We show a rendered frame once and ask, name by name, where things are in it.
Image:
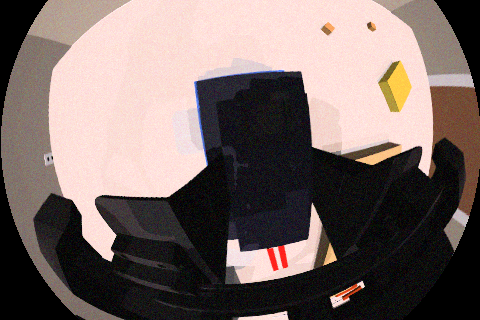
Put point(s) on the small orange block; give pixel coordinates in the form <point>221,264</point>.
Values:
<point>328,29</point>
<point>371,26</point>

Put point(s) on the yellow block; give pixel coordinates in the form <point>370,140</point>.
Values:
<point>395,86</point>

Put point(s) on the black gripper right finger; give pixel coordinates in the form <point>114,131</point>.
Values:
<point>346,193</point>

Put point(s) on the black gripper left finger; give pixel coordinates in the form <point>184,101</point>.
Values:
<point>196,216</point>

